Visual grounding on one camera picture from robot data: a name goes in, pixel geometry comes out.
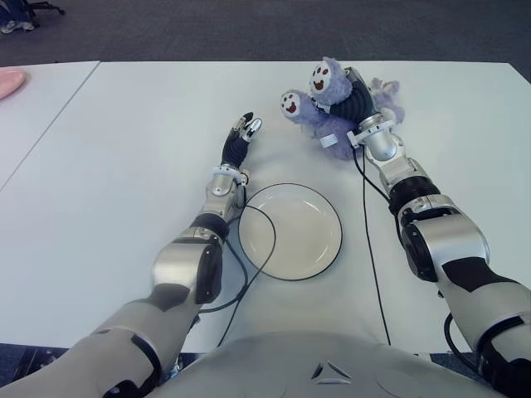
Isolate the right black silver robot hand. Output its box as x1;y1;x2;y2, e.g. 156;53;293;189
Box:
310;66;381;125

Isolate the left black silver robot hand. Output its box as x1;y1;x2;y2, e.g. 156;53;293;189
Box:
222;111;264;167

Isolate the purple plush doll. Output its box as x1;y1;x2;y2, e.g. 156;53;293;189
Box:
280;56;406;162

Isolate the white plate with black rim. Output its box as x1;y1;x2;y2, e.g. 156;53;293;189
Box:
237;182;343;281

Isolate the pink plate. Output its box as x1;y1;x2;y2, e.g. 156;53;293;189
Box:
0;68;26;100

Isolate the grey robot torso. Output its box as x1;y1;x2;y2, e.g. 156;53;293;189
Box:
140;330;511;398

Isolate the black office chair base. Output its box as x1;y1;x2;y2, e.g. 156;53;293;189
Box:
24;0;66;26

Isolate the white sneaker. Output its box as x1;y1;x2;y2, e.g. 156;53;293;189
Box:
0;19;34;34

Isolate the person leg in jeans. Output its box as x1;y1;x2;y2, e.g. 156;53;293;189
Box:
0;0;32;24

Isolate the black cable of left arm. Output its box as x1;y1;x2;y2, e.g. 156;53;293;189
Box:
194;182;276;348

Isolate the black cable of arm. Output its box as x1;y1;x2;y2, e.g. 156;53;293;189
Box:
351;144;392;345
194;182;276;348

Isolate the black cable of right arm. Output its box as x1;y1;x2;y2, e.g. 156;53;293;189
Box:
351;144;392;345

